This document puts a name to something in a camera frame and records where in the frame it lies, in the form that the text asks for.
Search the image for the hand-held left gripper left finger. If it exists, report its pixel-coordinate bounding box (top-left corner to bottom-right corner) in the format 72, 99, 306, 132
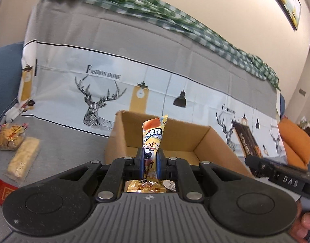
53, 147, 146, 203

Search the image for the orange cushion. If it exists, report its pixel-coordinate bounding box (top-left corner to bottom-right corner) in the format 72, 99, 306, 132
278, 117, 310, 169

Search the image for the grey deer print sofa cover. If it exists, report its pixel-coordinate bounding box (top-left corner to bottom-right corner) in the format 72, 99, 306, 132
0, 0, 289, 236

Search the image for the yellow snack packet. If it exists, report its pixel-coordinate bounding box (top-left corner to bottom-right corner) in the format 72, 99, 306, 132
125, 114, 169, 195

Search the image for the green checkered cloth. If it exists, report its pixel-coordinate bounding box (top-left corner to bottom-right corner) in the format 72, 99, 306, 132
40, 0, 281, 91

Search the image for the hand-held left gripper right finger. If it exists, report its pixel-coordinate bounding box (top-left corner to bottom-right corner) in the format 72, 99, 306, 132
156, 148, 254, 203

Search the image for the clear bag of fried snacks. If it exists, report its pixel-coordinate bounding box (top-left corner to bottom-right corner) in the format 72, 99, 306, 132
0, 124, 28, 151

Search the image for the pale cracker bar packet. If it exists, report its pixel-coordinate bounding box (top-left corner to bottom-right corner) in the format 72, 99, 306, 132
6, 137, 41, 183

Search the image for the black snack bar packet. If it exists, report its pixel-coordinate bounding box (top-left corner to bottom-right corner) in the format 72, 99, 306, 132
232, 121, 263, 159

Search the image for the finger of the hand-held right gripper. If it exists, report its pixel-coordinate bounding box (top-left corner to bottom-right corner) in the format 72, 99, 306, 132
244, 154, 280, 181

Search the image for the red square packet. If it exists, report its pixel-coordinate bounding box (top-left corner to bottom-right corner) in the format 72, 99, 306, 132
0, 178, 19, 205

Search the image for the cardboard box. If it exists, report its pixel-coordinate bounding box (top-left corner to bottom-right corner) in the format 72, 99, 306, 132
104, 110, 254, 180

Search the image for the person's right hand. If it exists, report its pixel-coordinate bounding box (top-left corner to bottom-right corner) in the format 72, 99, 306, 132
295, 200, 310, 242

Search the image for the dark zipper strip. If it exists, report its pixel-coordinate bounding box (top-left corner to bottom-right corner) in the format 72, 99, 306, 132
0, 99, 19, 124

